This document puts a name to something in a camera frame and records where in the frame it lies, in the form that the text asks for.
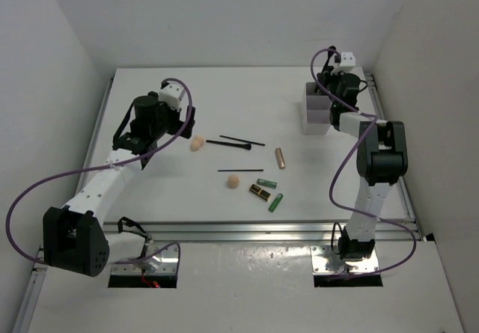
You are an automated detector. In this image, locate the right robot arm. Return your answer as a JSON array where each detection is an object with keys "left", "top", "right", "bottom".
[{"left": 313, "top": 46, "right": 409, "bottom": 261}]

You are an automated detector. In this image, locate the aluminium front table rail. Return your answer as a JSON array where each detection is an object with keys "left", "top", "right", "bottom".
[{"left": 36, "top": 219, "right": 418, "bottom": 243}]

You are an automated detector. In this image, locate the beige round makeup sponge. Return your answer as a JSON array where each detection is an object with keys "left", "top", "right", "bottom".
[{"left": 227, "top": 174, "right": 240, "bottom": 189}]

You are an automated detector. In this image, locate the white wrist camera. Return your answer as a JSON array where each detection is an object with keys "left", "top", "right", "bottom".
[
  {"left": 332, "top": 52, "right": 356, "bottom": 75},
  {"left": 158, "top": 82, "right": 186, "bottom": 112}
]

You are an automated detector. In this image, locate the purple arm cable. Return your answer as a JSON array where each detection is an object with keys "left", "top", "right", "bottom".
[
  {"left": 5, "top": 78, "right": 196, "bottom": 265},
  {"left": 310, "top": 47, "right": 417, "bottom": 280}
]

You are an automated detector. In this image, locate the black gold lipstick case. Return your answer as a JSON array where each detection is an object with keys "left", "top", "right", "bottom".
[{"left": 249, "top": 184, "right": 271, "bottom": 201}]

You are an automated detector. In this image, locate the beige gourd-shaped makeup sponge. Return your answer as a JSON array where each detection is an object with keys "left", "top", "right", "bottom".
[{"left": 189, "top": 135, "right": 206, "bottom": 152}]

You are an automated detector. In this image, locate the green capped lip balm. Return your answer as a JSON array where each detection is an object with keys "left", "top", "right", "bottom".
[{"left": 268, "top": 193, "right": 284, "bottom": 213}]

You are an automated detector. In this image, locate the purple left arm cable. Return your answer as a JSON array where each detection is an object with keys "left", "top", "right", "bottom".
[{"left": 5, "top": 78, "right": 196, "bottom": 265}]

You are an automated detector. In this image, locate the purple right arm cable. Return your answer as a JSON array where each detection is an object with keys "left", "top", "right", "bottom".
[{"left": 310, "top": 47, "right": 417, "bottom": 280}]

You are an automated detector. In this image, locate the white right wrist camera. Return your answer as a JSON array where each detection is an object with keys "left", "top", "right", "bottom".
[{"left": 332, "top": 52, "right": 356, "bottom": 75}]

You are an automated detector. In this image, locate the black small-head makeup brush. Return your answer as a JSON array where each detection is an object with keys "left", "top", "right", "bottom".
[{"left": 206, "top": 140, "right": 252, "bottom": 150}]

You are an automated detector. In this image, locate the rose gold lipstick tube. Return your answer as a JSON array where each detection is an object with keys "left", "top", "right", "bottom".
[{"left": 275, "top": 147, "right": 286, "bottom": 170}]

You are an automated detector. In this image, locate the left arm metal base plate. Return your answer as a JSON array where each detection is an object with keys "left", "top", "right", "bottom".
[{"left": 111, "top": 242, "right": 181, "bottom": 276}]

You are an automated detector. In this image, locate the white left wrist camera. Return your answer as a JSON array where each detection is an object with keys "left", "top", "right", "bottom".
[{"left": 158, "top": 82, "right": 186, "bottom": 112}]

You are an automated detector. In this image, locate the green lip balm stick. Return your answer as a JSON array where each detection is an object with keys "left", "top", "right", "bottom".
[{"left": 257, "top": 178, "right": 278, "bottom": 189}]

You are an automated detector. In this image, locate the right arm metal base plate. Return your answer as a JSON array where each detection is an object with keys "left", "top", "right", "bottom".
[{"left": 310, "top": 245, "right": 380, "bottom": 276}]

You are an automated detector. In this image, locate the thin black eyeliner pencil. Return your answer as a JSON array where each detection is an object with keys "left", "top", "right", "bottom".
[{"left": 217, "top": 168, "right": 264, "bottom": 172}]

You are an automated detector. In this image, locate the white compartment organizer box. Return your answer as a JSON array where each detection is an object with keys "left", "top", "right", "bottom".
[{"left": 300, "top": 82, "right": 332, "bottom": 135}]

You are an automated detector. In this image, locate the thin black makeup brush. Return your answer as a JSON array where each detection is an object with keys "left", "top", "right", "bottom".
[{"left": 219, "top": 135, "right": 266, "bottom": 147}]

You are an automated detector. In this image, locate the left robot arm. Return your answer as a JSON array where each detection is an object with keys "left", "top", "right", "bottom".
[{"left": 43, "top": 82, "right": 195, "bottom": 277}]

